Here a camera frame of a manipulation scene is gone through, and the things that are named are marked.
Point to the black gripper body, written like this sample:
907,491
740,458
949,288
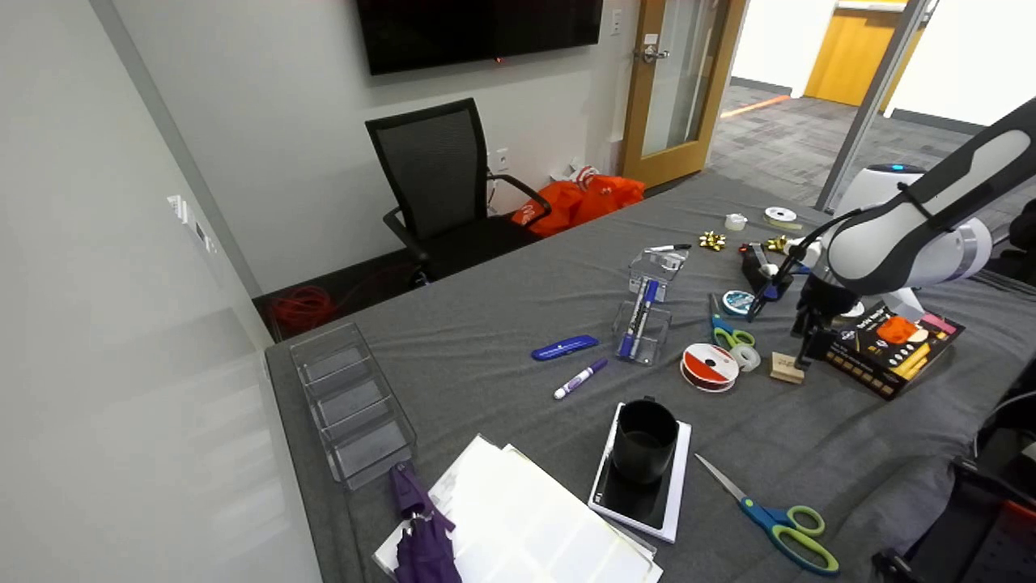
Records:
819,304

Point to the clear plastic tray organizer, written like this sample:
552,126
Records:
350,407

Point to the purple marker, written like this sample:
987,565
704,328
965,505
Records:
578,379

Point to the black cylindrical cup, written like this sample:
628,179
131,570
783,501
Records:
647,441

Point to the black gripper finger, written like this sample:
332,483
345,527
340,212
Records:
803,349

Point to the small wooden block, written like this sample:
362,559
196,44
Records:
784,372

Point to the gold gift bow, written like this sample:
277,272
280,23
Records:
777,244

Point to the wooden door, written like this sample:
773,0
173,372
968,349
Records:
681,65

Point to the clear box with blue pens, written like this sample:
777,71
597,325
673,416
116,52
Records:
642,323

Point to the black and white flat box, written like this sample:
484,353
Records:
647,509

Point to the grey tablecloth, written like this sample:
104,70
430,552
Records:
567,416

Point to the green and blue scissors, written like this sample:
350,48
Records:
794,529

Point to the black office chair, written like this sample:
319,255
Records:
434,166

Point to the white spool at table edge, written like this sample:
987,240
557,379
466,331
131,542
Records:
783,216

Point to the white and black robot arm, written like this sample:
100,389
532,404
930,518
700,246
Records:
926,232

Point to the white tape roll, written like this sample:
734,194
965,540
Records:
737,220

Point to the black tape dispenser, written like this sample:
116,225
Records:
769,281

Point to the black chair at right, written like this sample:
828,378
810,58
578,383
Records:
989,527

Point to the black box with orange print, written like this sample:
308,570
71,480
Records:
890,351

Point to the white paper sheets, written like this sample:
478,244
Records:
512,522

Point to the blue ribbon spool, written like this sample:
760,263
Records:
740,304

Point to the small green blue scissors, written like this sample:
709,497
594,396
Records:
722,331

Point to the purple cloth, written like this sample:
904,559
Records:
424,548

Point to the orange bag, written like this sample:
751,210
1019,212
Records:
578,202

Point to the orange ribbon spool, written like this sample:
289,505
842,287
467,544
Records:
709,366

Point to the yellow gift bow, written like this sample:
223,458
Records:
713,240

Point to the wall mounted television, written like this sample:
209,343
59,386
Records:
430,33

